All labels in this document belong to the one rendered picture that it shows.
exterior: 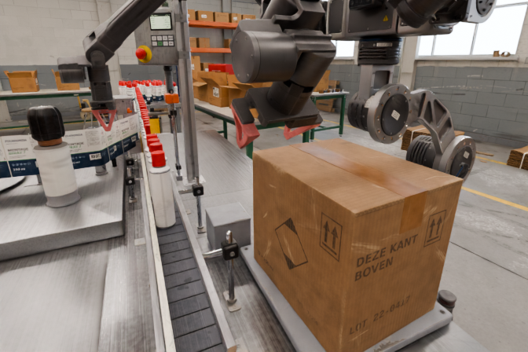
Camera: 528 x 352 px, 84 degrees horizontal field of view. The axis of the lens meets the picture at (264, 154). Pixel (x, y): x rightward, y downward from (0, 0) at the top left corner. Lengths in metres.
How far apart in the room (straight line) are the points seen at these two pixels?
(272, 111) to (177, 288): 0.40
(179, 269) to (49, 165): 0.54
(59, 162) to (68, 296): 0.41
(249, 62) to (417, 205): 0.32
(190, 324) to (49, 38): 8.26
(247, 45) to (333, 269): 0.33
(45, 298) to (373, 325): 0.65
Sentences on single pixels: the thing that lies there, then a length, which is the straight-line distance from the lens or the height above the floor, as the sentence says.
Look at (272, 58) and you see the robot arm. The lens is 0.34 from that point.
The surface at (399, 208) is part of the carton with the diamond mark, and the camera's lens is 0.46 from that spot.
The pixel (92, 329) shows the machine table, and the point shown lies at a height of 0.83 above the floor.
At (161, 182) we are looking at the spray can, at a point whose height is 1.01.
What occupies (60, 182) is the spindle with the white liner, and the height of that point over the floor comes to 0.96.
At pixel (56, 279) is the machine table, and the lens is 0.86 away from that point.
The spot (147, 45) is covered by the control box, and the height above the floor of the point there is 1.35.
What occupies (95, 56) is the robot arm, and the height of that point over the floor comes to 1.31.
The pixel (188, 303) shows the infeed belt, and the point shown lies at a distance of 0.62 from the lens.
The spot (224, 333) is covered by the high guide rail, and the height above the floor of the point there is 0.96.
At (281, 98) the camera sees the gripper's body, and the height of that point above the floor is 1.25.
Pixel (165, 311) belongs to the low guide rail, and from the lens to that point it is 0.56.
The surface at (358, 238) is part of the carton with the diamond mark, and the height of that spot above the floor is 1.08.
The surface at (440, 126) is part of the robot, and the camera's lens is 1.32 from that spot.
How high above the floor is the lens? 1.30
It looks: 18 degrees down
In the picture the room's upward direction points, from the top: straight up
